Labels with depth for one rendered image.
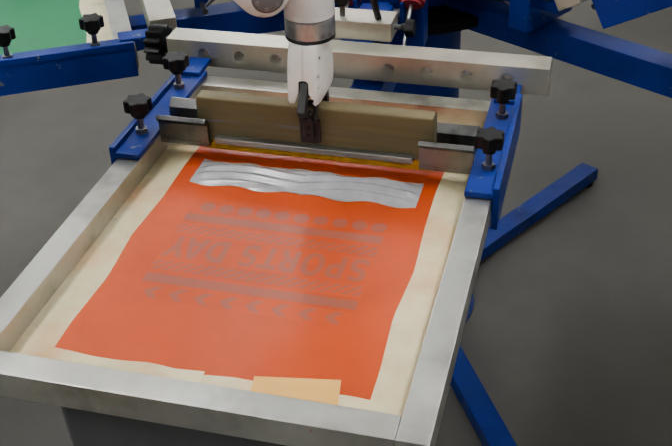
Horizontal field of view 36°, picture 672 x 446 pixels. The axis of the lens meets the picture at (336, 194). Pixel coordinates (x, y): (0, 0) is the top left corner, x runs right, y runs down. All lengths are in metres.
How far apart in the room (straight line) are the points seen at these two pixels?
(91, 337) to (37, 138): 2.54
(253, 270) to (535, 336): 1.48
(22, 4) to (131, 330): 1.18
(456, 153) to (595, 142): 2.13
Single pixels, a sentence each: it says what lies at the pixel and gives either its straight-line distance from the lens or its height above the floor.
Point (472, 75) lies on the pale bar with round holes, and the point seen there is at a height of 1.01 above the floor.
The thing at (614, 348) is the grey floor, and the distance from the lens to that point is 2.81.
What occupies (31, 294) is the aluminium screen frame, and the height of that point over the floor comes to 0.99.
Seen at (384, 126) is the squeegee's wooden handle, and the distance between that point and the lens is 1.59.
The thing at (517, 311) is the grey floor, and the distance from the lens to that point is 2.89.
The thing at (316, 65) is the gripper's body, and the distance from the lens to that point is 1.54.
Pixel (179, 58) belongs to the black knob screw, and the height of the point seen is 1.06.
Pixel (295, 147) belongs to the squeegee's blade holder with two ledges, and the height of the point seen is 0.99.
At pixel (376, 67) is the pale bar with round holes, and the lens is 1.82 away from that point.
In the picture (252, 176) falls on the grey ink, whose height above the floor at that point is 0.96.
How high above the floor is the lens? 1.82
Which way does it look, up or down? 33 degrees down
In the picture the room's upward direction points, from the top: 2 degrees counter-clockwise
